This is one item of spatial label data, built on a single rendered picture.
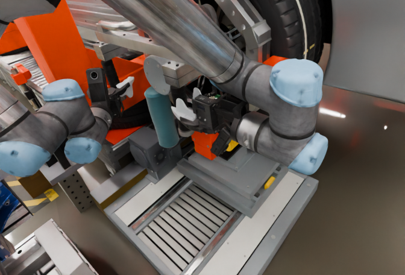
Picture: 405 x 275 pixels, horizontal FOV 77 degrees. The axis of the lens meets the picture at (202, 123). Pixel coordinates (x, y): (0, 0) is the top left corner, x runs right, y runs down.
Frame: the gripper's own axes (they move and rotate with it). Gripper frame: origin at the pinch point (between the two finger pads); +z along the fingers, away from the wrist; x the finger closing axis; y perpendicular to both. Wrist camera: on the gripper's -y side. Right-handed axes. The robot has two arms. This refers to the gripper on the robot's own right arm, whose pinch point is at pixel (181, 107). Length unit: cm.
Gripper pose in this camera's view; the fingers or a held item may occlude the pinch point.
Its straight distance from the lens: 65.8
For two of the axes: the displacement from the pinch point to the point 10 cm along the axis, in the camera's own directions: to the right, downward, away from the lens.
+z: -7.3, -3.3, 6.0
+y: -1.2, -7.9, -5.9
